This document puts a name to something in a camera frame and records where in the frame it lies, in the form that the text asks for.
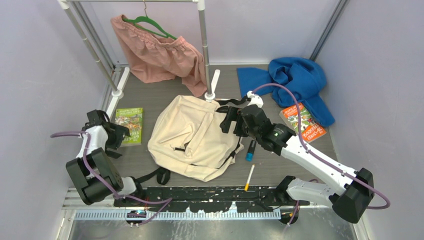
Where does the green paperback book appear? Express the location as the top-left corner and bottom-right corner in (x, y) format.
(114, 107), (144, 147)

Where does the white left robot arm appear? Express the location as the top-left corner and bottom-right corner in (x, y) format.
(62, 110), (146, 207)

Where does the green clothes hanger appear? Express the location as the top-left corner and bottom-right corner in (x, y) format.
(122, 0), (177, 41)

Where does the blue cloth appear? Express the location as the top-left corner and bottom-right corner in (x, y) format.
(236, 57), (336, 128)

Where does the metal clothes rack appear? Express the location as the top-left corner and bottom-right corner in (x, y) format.
(58, 0), (220, 115)

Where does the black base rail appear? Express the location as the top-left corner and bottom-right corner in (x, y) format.
(114, 185), (311, 214)

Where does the cream canvas backpack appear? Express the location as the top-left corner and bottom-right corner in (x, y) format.
(147, 95), (244, 182)

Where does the pink garment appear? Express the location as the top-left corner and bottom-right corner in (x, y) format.
(110, 14), (207, 97)

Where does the white yellow pen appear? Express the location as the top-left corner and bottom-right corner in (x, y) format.
(243, 164), (255, 192)

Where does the orange paperback book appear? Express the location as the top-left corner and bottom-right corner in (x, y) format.
(279, 103), (327, 143)

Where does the black blue highlighter marker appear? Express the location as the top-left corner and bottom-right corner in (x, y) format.
(245, 140), (257, 162)

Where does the metal corner pole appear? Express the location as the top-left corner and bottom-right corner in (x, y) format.
(309, 0), (350, 61)

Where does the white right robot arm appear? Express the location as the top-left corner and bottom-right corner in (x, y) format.
(217, 93), (374, 224)

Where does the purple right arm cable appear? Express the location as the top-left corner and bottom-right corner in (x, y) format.
(251, 82), (392, 228)

